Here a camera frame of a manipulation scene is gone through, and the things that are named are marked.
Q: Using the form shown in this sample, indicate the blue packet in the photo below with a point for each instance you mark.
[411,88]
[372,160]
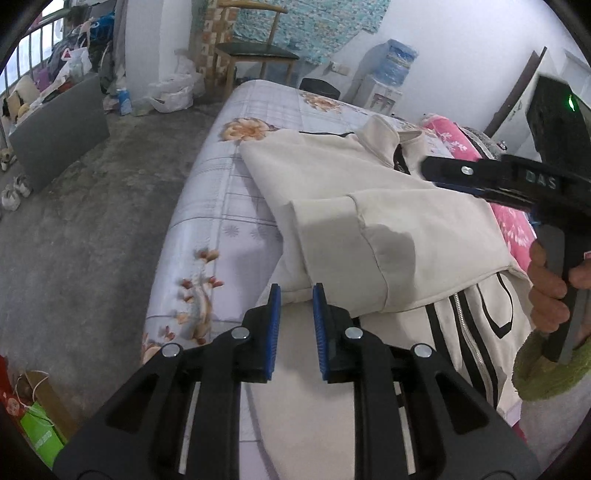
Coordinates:
[124,102]

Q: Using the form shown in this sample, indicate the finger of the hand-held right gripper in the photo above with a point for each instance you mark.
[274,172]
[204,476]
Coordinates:
[480,177]

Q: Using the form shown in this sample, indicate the metal window railing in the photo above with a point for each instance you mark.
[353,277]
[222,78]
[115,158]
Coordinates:
[27,50]

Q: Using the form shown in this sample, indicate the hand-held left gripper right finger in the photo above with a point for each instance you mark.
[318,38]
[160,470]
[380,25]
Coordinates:
[319,332]

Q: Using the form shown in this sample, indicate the brown paper bag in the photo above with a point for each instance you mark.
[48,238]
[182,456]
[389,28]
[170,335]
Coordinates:
[51,401]

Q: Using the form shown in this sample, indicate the brick pattern panel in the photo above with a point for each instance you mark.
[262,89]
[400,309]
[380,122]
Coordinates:
[210,41]

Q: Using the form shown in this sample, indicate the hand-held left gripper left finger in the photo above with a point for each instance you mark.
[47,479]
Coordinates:
[274,323]

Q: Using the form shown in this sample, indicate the grey fuzzy blanket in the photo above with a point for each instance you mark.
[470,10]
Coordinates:
[482,141]

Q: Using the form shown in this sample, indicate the brown door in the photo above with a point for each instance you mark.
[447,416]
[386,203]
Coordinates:
[517,92]

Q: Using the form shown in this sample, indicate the person's right hand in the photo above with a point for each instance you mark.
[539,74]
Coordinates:
[547,295]

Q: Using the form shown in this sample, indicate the beige slippers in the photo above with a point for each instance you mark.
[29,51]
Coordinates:
[7,160]

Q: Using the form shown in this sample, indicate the black stool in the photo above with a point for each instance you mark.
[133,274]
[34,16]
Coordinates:
[319,87]

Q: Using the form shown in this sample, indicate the person's fuzzy clothing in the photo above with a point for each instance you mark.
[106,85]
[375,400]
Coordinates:
[549,429]

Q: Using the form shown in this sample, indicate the green paper bag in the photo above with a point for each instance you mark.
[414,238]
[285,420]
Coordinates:
[41,434]

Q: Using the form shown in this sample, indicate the bed with floral sheet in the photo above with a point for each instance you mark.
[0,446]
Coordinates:
[217,194]

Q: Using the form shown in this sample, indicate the pile of clothes and bags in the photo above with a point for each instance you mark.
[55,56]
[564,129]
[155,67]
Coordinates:
[78,55]

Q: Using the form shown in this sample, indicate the teal patterned wall cloth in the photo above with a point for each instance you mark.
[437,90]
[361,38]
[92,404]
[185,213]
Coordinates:
[314,23]

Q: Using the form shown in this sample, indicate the wall socket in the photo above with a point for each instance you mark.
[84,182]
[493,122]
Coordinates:
[340,68]

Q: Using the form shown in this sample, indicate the white water dispenser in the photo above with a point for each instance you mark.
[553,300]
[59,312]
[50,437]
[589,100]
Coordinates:
[378,94]

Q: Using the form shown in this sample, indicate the pink floral blanket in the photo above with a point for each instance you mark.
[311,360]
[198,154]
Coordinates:
[512,226]

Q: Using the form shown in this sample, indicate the grey board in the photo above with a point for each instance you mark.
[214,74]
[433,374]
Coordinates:
[60,134]

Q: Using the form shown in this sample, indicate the person's right forearm green sleeve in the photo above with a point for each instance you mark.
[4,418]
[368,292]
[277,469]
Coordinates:
[538,374]

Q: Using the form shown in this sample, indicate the white sneaker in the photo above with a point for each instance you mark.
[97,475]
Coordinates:
[24,184]
[10,198]

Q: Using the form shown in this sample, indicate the white plastic bag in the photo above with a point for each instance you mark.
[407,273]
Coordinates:
[173,92]

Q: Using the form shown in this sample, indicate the wooden chair dark seat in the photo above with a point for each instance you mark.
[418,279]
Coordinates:
[256,50]

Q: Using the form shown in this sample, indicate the red paper bag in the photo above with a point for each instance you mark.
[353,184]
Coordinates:
[11,392]

